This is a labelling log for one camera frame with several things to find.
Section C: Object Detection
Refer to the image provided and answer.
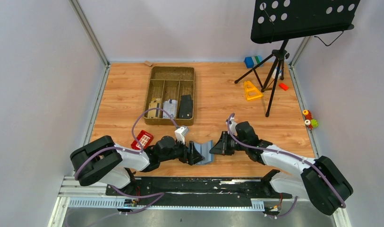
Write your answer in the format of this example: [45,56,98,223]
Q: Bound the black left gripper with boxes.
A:
[160,136,205,166]

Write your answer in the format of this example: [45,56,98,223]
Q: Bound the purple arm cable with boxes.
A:
[74,107,180,181]
[226,113,347,209]

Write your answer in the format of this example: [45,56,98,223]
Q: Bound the black music stand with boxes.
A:
[234,0,361,118]

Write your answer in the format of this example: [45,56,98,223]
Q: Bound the woven compartment tray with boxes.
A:
[144,66,196,126]

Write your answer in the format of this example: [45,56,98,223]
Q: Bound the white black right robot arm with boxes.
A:
[210,121,354,216]

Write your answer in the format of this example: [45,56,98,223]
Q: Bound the red flat toy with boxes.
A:
[131,130,154,150]

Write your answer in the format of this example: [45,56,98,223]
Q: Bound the red block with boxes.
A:
[279,83,289,91]

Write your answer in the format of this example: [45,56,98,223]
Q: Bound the white slotted cable duct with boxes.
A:
[68,198,265,211]

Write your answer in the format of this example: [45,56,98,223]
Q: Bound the tan cards in tray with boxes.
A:
[147,98,162,119]

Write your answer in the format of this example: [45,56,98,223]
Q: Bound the white card in tray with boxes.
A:
[162,99,178,119]

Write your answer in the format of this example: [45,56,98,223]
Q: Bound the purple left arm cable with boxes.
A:
[74,107,180,181]

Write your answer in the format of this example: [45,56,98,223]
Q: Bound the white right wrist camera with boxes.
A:
[226,117,237,136]

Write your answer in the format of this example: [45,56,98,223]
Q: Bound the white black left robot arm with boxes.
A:
[70,135,204,195]

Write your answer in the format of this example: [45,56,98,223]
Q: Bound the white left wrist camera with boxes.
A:
[174,126,189,145]

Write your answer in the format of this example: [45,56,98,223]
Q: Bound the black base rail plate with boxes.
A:
[106,176,281,207]

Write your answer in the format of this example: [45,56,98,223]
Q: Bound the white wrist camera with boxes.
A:
[174,126,189,145]
[226,117,237,136]

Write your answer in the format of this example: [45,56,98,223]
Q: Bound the colourful toy stack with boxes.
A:
[302,109,319,130]

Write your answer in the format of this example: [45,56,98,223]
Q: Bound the blue green block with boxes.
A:
[244,55,263,69]

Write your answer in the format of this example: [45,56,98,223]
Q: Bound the black wallet in tray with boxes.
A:
[178,95,193,119]

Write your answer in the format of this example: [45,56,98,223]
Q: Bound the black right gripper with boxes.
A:
[209,131,247,156]

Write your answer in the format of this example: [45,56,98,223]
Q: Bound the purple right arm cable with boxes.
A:
[226,113,347,209]

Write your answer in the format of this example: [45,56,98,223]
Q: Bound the yellow triangular toy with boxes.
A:
[243,80,264,101]

